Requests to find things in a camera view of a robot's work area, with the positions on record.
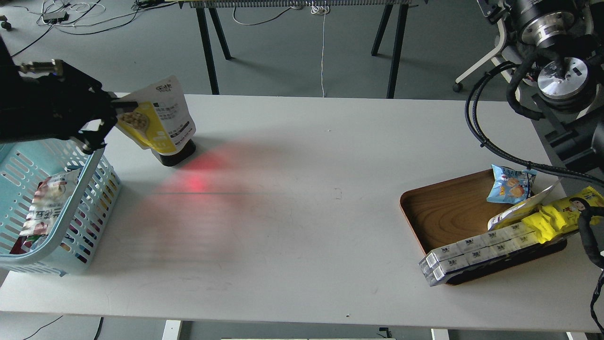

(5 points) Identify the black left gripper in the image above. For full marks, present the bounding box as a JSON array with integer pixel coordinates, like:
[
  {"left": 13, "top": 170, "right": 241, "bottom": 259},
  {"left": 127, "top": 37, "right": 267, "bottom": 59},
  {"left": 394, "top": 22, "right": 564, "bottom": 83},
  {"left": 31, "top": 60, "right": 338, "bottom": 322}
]
[{"left": 14, "top": 59, "right": 139, "bottom": 155}]

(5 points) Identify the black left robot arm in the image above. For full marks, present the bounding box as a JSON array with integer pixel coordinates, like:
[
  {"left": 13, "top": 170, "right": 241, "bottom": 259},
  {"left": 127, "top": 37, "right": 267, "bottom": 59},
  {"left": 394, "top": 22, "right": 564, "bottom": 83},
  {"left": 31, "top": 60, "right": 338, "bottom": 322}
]
[{"left": 0, "top": 43, "right": 138, "bottom": 154}]

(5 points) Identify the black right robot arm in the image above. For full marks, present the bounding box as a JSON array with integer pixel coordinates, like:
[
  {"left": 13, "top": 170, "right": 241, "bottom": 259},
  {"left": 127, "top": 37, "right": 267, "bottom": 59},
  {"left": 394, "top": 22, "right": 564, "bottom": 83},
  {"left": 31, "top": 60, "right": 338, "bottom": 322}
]
[{"left": 478, "top": 0, "right": 603, "bottom": 173}]

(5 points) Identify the light blue plastic basket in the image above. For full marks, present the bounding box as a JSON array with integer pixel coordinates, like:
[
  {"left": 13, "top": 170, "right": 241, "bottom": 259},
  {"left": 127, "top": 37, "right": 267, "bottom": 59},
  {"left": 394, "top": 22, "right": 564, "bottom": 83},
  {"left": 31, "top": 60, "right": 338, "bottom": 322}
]
[{"left": 0, "top": 138, "right": 121, "bottom": 276}]

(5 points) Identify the white boxed snack pack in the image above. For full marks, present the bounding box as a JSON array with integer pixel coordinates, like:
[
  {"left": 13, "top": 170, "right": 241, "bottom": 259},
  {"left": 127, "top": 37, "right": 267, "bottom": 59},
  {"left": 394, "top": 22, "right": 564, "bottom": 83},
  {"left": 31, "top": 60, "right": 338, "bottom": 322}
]
[{"left": 418, "top": 222, "right": 539, "bottom": 286}]

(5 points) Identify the blue snack bag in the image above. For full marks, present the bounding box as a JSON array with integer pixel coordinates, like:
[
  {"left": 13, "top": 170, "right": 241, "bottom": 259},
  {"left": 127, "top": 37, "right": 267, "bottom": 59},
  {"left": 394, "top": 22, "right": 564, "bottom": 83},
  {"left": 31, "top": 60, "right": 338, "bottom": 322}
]
[{"left": 486, "top": 164, "right": 537, "bottom": 204}]

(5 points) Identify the yellow snack bar pack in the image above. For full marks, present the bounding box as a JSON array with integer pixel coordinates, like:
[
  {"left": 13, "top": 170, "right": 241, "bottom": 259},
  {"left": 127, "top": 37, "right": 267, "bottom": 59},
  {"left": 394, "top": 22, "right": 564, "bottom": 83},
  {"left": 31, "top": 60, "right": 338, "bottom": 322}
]
[{"left": 521, "top": 187, "right": 604, "bottom": 244}]

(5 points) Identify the black barcode scanner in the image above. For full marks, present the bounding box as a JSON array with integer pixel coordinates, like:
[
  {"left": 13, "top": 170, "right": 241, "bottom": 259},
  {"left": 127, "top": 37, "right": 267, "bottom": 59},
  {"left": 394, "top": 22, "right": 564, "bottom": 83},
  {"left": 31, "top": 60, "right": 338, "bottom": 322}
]
[{"left": 151, "top": 140, "right": 196, "bottom": 167}]

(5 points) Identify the black metal background table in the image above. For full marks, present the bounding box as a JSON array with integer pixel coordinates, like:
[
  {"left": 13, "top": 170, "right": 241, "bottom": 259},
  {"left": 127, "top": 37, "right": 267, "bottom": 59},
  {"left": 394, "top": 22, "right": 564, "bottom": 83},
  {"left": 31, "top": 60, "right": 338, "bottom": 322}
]
[{"left": 177, "top": 4, "right": 410, "bottom": 99}]

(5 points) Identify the brown wooden tray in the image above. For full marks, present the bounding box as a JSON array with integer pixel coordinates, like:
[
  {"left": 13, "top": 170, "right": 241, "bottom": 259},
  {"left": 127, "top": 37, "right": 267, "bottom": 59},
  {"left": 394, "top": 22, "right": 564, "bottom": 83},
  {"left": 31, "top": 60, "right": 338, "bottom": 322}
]
[{"left": 400, "top": 170, "right": 567, "bottom": 285}]

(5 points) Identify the white office chair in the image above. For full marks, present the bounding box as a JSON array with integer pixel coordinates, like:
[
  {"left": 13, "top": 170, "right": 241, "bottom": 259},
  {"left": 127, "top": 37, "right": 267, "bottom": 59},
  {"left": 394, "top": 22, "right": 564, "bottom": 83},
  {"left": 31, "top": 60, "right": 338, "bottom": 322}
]
[{"left": 452, "top": 15, "right": 522, "bottom": 93}]

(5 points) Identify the white hanging cable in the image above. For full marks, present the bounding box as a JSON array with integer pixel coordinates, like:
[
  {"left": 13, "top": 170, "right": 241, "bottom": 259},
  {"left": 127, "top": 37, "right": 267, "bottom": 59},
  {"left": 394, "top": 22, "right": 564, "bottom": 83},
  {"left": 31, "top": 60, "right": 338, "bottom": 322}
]
[{"left": 310, "top": 4, "right": 330, "bottom": 98}]

